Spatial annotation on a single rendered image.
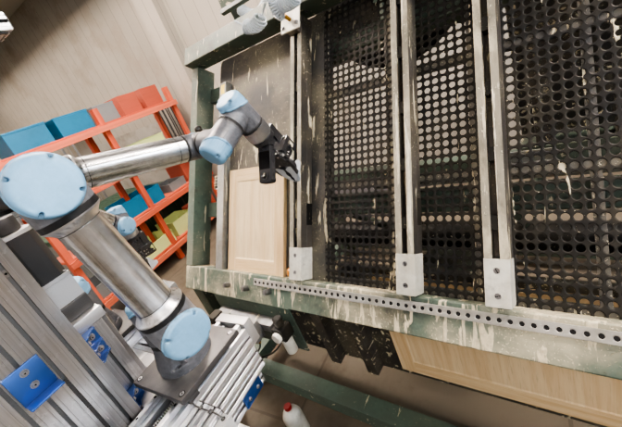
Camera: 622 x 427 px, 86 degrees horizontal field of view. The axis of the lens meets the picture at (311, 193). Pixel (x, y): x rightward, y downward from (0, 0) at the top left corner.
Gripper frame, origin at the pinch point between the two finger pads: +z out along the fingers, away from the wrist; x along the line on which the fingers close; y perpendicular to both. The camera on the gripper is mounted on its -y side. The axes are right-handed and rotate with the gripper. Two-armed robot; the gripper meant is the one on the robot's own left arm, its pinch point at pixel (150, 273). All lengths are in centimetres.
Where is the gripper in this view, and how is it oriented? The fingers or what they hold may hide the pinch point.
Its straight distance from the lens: 182.3
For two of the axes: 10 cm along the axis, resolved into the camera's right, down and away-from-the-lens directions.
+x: -7.8, 0.6, 6.2
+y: 5.2, -4.9, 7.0
